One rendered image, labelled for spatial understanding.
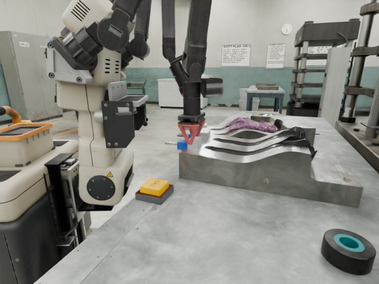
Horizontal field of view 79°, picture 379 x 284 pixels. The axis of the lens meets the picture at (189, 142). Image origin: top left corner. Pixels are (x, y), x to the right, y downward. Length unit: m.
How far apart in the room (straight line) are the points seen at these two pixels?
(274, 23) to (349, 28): 3.06
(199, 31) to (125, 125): 0.37
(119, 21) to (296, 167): 0.59
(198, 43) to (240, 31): 7.38
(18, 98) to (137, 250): 6.04
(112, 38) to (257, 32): 7.48
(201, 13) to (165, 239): 0.57
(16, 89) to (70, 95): 5.55
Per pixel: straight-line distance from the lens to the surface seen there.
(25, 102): 6.33
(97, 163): 0.89
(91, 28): 0.70
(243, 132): 1.03
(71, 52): 0.70
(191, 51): 0.71
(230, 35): 8.10
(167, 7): 1.11
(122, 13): 0.66
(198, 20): 0.71
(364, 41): 1.99
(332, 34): 5.39
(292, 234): 0.58
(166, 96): 7.71
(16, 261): 1.00
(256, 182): 0.71
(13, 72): 6.39
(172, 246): 0.51
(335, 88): 5.09
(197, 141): 0.77
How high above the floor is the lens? 1.13
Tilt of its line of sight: 17 degrees down
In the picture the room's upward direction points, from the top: straight up
